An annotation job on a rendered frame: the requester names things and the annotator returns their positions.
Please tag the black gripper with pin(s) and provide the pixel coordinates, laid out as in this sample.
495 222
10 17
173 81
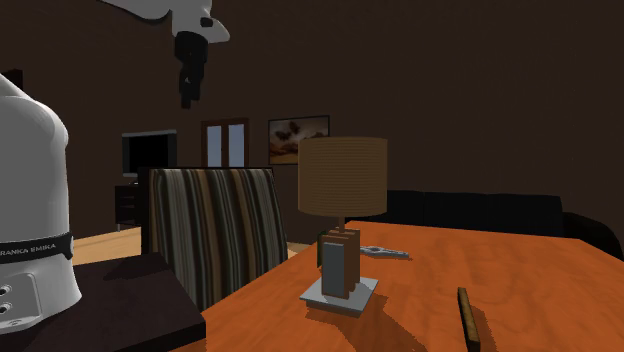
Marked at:
191 58

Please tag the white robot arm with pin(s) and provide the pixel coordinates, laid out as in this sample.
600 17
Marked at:
29 204

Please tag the wooden framed window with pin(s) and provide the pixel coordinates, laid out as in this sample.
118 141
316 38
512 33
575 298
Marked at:
225 144

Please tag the black television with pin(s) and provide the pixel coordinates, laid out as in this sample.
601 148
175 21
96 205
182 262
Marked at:
146 153

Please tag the dark television cabinet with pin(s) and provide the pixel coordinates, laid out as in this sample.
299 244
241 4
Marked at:
128 204

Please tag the striped upholstered chair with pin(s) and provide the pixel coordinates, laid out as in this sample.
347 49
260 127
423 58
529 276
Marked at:
214 229

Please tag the brown shade table lamp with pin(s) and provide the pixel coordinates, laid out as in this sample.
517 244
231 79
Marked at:
341 180

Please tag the dark robot stand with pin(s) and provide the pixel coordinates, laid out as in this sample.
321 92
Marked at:
107 307

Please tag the grey flat metal tool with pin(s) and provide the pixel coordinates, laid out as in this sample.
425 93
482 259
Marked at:
385 251

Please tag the black sofa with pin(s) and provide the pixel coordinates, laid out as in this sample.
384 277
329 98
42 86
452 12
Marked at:
487 212

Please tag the orange wooden table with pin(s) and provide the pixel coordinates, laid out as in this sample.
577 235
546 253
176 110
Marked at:
487 287

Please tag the brown wooden stick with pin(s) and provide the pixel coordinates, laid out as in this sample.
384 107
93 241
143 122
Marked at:
468 317

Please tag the framed landscape wall picture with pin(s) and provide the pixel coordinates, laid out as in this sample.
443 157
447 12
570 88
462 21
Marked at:
287 139

